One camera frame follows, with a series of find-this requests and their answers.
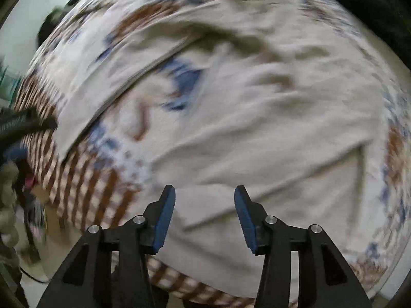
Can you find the floral fleece bed blanket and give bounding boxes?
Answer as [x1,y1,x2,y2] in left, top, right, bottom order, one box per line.
[15,0,410,307]

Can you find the beige long-sleeve shirt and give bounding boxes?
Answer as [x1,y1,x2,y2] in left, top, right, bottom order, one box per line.
[52,4,391,299]

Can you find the dark clothes pile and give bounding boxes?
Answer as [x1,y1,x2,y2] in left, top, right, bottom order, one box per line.
[37,6,72,47]

